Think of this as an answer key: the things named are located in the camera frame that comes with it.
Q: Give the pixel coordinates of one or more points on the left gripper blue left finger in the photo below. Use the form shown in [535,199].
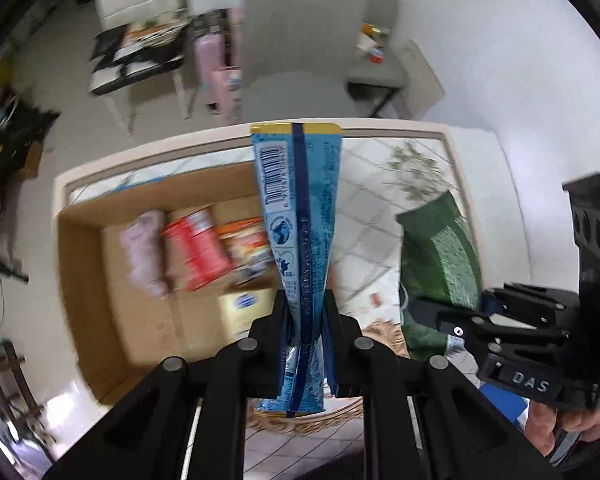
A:
[254,367]

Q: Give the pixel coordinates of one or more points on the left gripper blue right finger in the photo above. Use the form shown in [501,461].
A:
[367,363]

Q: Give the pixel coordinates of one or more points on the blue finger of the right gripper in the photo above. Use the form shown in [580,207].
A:
[439,328]
[540,307]

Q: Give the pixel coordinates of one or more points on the yellow blue tissue packet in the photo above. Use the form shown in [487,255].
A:
[240,307]

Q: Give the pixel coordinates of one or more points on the green tissue packet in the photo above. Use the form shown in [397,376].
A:
[437,261]

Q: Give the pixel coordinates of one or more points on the orange panda snack packet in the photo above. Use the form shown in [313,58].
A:
[246,242]

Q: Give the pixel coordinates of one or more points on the red tissue packet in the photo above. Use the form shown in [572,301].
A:
[204,257]

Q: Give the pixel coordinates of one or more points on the purple soft cloth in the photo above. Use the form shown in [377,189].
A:
[142,243]

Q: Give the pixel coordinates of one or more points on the blue long snack packet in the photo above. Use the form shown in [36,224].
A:
[297,168]

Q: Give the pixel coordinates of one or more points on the person's right hand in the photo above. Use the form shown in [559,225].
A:
[542,420]

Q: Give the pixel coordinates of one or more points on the open cardboard box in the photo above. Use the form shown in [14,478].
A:
[121,332]

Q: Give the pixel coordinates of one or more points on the floral patterned table mat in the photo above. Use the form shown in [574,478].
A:
[380,177]

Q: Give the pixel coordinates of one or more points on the grey rear chair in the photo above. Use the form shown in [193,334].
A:
[378,67]

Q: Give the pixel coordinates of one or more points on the grey chair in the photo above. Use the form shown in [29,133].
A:
[378,67]
[296,56]

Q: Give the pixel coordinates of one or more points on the items on grey chair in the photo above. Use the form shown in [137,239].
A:
[372,42]

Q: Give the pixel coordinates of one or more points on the pink suitcase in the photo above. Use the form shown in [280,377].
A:
[217,38]

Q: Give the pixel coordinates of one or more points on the grey front chair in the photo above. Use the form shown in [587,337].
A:
[296,56]

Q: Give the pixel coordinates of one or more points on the pile of clothes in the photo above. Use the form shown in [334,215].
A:
[23,129]

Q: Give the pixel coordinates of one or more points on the black bag on chair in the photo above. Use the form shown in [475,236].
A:
[109,49]

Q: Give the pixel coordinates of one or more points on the white padded chair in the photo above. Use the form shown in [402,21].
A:
[147,20]

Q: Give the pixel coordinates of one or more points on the white board leaning on wall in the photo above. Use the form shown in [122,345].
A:
[423,89]

